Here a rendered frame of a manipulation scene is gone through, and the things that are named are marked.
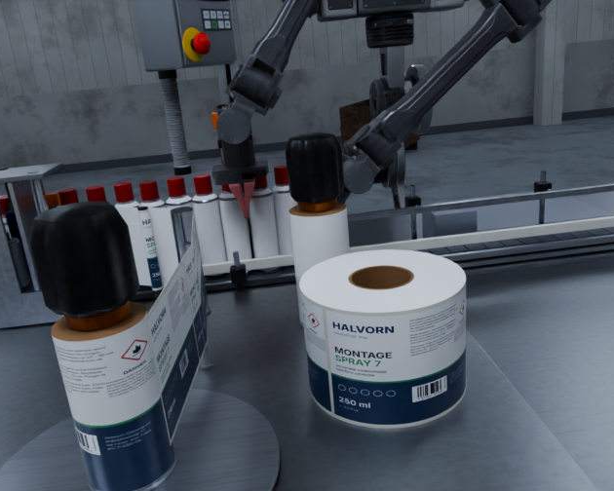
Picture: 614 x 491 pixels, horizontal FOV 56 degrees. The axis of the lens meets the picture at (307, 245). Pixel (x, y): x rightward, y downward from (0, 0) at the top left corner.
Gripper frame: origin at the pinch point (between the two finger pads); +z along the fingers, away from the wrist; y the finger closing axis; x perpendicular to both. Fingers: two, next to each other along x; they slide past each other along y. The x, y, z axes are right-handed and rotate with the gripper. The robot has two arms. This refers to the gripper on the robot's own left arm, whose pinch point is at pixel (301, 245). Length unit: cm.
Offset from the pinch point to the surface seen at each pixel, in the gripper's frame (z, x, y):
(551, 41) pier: -322, 335, -669
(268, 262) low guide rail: 6.2, -4.1, 1.3
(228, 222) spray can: 3.5, -14.7, -0.8
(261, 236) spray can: 2.5, -7.8, 0.1
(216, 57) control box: -22.2, -32.1, -8.8
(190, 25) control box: -24.2, -38.8, -3.6
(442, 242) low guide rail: -15.5, 23.8, 3.6
